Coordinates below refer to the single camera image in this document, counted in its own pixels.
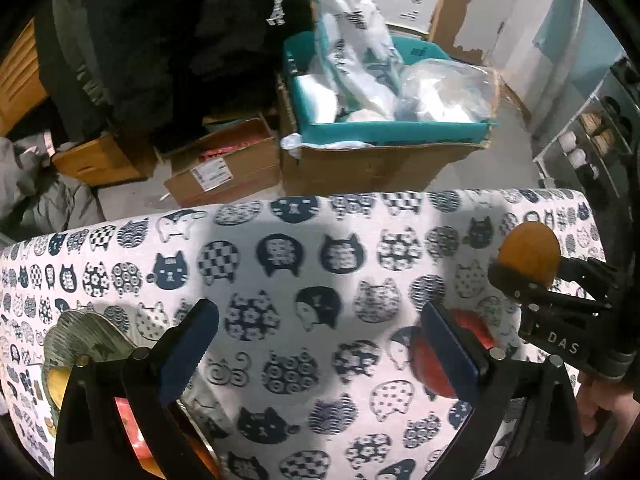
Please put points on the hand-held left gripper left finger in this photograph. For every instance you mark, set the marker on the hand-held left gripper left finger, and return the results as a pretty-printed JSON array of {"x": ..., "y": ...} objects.
[{"x": 189, "y": 350}]

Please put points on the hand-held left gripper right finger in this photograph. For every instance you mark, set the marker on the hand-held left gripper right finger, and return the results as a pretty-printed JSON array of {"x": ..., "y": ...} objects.
[{"x": 450, "y": 355}]

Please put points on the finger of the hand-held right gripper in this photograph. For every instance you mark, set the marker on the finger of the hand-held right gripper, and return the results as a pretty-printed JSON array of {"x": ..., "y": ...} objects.
[
  {"x": 522, "y": 282},
  {"x": 585, "y": 266}
]

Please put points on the large orange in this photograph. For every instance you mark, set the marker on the large orange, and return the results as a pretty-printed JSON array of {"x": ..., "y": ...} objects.
[{"x": 531, "y": 255}]

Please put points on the red apple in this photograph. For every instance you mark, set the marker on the red apple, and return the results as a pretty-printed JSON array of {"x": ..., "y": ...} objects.
[
  {"x": 474, "y": 327},
  {"x": 127, "y": 412}
]

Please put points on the green glass plate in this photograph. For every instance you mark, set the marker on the green glass plate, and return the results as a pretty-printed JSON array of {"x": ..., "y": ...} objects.
[{"x": 90, "y": 335}]

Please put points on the small tangerine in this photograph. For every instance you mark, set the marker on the small tangerine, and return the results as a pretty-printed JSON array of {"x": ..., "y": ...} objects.
[{"x": 200, "y": 456}]

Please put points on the person's right hand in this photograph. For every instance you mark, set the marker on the person's right hand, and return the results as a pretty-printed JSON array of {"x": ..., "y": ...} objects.
[{"x": 607, "y": 405}]

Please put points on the white shoe rack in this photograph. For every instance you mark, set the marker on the white shoe rack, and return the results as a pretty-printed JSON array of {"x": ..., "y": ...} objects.
[{"x": 575, "y": 145}]

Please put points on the shoe rack with shoes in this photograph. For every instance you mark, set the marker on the shoe rack with shoes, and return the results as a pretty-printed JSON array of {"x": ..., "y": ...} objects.
[{"x": 595, "y": 130}]

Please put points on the cat print tablecloth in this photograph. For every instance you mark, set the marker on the cat print tablecloth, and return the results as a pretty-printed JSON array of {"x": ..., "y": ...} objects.
[{"x": 300, "y": 270}]

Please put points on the large cardboard box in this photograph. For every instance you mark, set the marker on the large cardboard box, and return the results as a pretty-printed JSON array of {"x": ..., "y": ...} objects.
[{"x": 380, "y": 167}]

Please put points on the labelled cardboard box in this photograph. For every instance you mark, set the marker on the labelled cardboard box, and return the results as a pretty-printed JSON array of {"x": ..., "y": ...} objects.
[{"x": 222, "y": 167}]

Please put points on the teal box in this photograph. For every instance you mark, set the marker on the teal box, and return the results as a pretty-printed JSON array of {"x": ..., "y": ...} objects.
[{"x": 390, "y": 132}]

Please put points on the clear plastic bag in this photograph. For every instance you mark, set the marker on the clear plastic bag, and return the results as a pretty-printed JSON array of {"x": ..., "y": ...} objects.
[{"x": 445, "y": 92}]

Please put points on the wooden box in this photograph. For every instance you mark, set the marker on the wooden box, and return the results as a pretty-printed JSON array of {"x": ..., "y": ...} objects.
[{"x": 102, "y": 160}]

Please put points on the grey clothes pile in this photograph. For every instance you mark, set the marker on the grey clothes pile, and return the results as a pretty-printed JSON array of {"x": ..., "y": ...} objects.
[{"x": 40, "y": 195}]

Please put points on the white rice bag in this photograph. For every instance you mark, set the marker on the white rice bag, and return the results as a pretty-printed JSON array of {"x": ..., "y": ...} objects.
[{"x": 355, "y": 30}]

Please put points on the black coat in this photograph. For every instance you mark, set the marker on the black coat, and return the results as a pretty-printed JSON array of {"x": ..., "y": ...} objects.
[{"x": 175, "y": 35}]

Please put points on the wooden louvered wardrobe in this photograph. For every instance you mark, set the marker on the wooden louvered wardrobe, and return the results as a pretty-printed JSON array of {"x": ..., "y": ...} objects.
[{"x": 20, "y": 80}]

